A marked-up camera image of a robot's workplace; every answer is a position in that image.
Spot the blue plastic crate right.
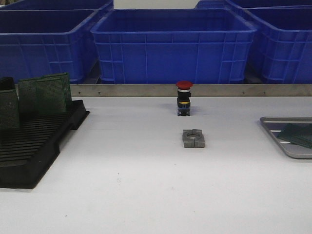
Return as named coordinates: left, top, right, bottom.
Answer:
left=244, top=7, right=312, bottom=84

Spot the blue plastic crate centre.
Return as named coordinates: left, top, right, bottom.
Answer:
left=91, top=9, right=256, bottom=84

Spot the red emergency stop button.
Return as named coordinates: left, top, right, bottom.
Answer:
left=176, top=80, right=193, bottom=116

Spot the grey metal clamp block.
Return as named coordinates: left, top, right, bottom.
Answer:
left=182, top=129, right=205, bottom=148

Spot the silver metal tray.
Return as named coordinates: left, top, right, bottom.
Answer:
left=260, top=117, right=312, bottom=159

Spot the green perforated circuit board front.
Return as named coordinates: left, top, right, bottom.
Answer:
left=277, top=126, right=312, bottom=147

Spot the green circuit board back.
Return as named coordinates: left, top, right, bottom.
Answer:
left=43, top=73, right=72, bottom=108

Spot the black slotted board rack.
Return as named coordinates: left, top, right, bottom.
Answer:
left=0, top=77, right=90, bottom=189

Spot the green circuit board rear left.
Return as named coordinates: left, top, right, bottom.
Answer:
left=18, top=77, right=44, bottom=118

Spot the blue plastic crate left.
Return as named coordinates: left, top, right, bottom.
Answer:
left=0, top=10, right=98, bottom=83

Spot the green circuit board middle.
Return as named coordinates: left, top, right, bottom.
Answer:
left=36, top=78, right=66, bottom=115

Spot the blue crate back left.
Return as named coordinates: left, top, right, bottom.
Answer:
left=0, top=0, right=114, bottom=13

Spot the blue crate back right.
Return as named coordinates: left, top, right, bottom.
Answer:
left=195, top=0, right=312, bottom=9

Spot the blue plastic crate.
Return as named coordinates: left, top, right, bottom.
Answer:
left=244, top=7, right=312, bottom=84
left=91, top=9, right=256, bottom=84
left=0, top=10, right=98, bottom=83

